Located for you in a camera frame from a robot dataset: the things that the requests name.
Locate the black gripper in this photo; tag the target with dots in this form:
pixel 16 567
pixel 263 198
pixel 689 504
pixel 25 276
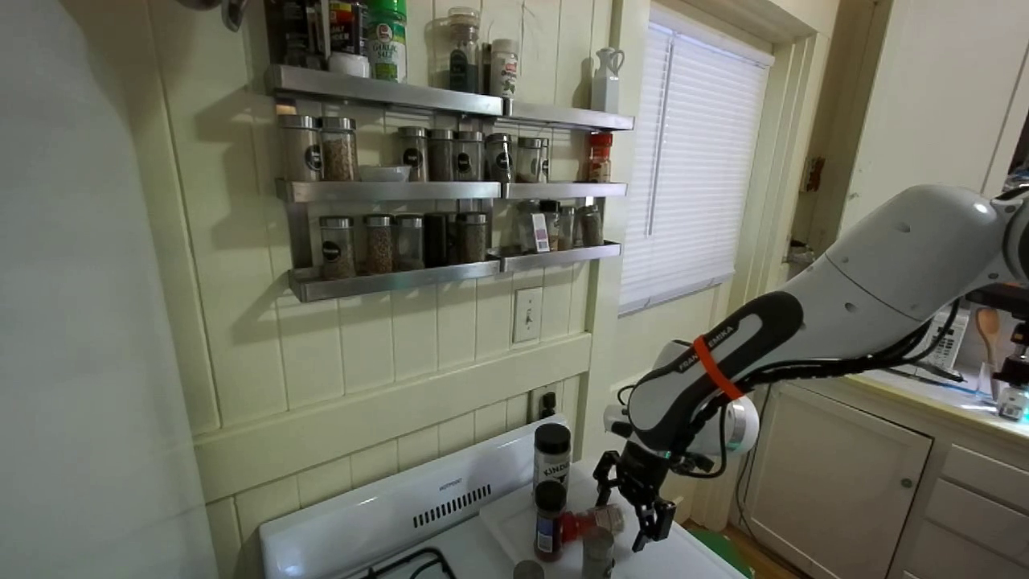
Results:
pixel 639 476

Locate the red capped spice bottle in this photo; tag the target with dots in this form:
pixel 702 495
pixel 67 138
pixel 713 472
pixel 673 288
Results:
pixel 576 527

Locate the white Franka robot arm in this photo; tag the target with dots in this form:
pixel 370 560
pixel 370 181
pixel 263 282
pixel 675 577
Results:
pixel 858 308

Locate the small dark spice bottle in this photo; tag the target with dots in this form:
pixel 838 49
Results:
pixel 552 501

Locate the tall black lid spice bottle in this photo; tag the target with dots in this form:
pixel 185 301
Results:
pixel 552 456

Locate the white gas stove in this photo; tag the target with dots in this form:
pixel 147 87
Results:
pixel 478 511

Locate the white kitchen cabinet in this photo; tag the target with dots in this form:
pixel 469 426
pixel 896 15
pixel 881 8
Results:
pixel 885 476

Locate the black stove burner grate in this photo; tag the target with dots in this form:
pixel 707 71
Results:
pixel 420 565

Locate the white window blind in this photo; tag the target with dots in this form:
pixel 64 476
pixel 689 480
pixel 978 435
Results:
pixel 691 160

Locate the metal wall spice rack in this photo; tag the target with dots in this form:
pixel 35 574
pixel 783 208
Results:
pixel 304 85

